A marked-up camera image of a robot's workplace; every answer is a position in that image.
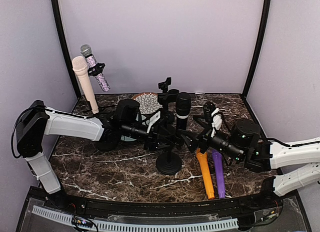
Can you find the black front rail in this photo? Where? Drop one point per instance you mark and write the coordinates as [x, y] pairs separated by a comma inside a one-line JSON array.
[[241, 206]]

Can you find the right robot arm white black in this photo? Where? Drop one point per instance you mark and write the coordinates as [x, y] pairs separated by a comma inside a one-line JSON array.
[[306, 153]]

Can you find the glitter silver purple microphone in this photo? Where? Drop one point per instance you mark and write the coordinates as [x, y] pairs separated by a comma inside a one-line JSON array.
[[86, 51]]

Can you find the light green plate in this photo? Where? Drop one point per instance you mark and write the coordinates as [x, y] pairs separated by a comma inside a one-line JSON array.
[[127, 139]]

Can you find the white slotted cable duct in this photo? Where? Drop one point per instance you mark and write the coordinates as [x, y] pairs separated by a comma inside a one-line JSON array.
[[101, 225]]

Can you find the black frame post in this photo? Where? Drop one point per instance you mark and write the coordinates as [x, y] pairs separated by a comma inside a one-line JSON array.
[[64, 47], [257, 48]]

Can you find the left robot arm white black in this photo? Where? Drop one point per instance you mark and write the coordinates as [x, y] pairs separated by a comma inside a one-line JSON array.
[[39, 120]]

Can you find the black stand of cream microphone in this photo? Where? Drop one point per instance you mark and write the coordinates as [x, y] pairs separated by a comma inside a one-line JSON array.
[[110, 137]]

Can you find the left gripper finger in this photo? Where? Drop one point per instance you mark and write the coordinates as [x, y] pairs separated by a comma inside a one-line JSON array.
[[168, 132], [168, 146]]

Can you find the left black frame post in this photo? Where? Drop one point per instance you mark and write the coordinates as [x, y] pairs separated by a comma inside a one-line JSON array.
[[64, 47]]

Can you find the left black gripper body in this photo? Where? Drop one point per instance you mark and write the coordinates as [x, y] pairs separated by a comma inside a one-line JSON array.
[[129, 128]]

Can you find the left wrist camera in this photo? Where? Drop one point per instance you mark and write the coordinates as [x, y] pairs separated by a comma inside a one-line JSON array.
[[153, 120]]

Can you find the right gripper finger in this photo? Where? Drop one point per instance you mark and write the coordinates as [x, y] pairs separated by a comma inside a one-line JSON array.
[[191, 142], [204, 121]]

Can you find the floral patterned bowl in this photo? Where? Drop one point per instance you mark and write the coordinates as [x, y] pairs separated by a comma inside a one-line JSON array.
[[148, 102]]

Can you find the black stand of purple microphone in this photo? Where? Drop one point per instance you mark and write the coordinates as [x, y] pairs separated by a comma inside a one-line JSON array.
[[167, 99]]

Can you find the cream pink microphone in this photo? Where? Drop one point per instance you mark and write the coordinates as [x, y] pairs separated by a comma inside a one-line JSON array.
[[80, 68]]

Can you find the empty black microphone stand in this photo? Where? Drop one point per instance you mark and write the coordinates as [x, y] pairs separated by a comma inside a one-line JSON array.
[[164, 86]]

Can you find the right black frame post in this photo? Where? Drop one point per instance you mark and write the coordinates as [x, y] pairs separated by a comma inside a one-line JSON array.
[[257, 48]]

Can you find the orange microphone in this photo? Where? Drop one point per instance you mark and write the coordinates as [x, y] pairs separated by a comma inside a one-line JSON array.
[[206, 175]]

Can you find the tripod stand of glitter microphone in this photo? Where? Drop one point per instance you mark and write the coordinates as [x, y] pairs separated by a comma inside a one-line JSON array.
[[97, 72]]

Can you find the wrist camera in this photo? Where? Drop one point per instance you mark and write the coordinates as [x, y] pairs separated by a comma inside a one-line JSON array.
[[153, 120], [213, 117]]

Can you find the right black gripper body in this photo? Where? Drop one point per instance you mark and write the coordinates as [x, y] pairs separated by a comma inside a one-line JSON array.
[[240, 156]]

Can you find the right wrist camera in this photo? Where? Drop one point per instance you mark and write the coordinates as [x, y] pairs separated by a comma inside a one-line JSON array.
[[213, 117]]

